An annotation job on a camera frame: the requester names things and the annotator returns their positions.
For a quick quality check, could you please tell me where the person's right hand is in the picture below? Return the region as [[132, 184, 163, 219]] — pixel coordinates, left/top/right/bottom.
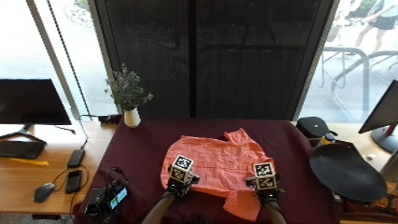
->
[[244, 175, 286, 203]]

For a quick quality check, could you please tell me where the person's left hand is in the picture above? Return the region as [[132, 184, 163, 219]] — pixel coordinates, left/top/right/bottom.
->
[[164, 170, 200, 199]]

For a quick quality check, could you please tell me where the orange shirt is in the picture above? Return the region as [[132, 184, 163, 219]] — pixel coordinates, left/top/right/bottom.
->
[[159, 128, 275, 223]]

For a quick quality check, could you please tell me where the white marker cube on right glove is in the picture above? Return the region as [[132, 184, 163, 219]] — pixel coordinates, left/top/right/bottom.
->
[[252, 161, 276, 191]]

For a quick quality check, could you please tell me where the white marker cube on glove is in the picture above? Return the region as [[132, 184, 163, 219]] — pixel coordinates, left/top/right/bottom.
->
[[167, 154, 195, 184], [252, 161, 276, 191]]

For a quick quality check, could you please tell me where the white marker cube on left glove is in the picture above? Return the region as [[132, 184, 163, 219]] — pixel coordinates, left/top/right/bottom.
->
[[167, 154, 195, 184]]

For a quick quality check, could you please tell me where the dark red tablecloth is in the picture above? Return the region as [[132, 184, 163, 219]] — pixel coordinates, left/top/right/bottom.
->
[[73, 118, 341, 224]]

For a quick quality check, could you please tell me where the black device with lit screen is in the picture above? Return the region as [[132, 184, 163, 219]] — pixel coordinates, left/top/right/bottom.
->
[[83, 179, 128, 222]]

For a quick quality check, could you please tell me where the white vase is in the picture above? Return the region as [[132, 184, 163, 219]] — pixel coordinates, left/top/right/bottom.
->
[[123, 106, 142, 129]]

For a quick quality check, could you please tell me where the black smartphone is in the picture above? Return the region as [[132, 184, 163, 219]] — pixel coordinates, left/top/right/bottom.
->
[[65, 169, 83, 195]]

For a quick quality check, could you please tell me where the black computer mouse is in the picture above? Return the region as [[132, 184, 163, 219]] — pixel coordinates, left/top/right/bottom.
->
[[31, 182, 55, 203]]

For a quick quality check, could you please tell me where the green plant with small flowers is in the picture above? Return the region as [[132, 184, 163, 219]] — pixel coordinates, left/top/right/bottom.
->
[[103, 63, 154, 112]]

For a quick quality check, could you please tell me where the black monitor with round stand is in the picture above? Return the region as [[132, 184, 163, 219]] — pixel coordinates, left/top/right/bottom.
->
[[356, 79, 398, 154]]

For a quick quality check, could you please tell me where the yellow strip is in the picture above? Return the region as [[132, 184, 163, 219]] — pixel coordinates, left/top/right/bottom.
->
[[9, 157, 49, 167]]

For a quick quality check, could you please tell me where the black keyboard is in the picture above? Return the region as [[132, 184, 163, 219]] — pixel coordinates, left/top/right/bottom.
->
[[0, 140, 47, 161]]

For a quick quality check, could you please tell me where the black mesh window screen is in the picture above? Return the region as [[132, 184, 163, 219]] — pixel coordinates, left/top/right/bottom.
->
[[87, 0, 335, 121]]

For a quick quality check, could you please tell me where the metal bicycle rack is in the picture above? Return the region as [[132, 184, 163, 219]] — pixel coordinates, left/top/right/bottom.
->
[[316, 46, 398, 122]]

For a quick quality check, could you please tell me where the black computer monitor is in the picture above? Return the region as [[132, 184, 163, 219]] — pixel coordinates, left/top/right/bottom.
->
[[0, 77, 73, 145]]

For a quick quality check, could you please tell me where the black cable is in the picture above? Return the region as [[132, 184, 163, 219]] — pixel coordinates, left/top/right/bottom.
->
[[51, 164, 89, 216]]

